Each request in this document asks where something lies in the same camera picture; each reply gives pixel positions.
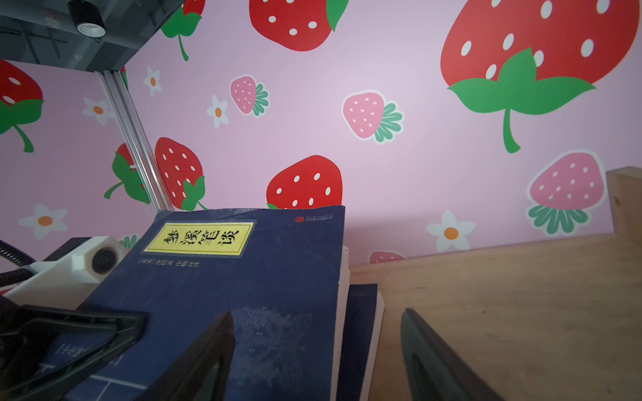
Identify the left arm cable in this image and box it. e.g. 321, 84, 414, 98
0, 239, 37, 289

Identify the wooden two-tier shelf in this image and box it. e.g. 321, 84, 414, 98
351, 167, 641, 400

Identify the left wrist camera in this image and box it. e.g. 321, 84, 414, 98
1, 237, 127, 310

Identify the ceiling spot light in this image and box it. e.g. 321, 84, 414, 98
67, 0, 106, 38

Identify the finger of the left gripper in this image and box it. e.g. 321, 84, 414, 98
1, 297, 147, 400

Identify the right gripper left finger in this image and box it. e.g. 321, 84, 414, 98
137, 311, 235, 401

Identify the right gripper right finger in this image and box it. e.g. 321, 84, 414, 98
401, 308, 503, 401

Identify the blue book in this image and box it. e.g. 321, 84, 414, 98
59, 204, 351, 401
336, 283, 385, 401

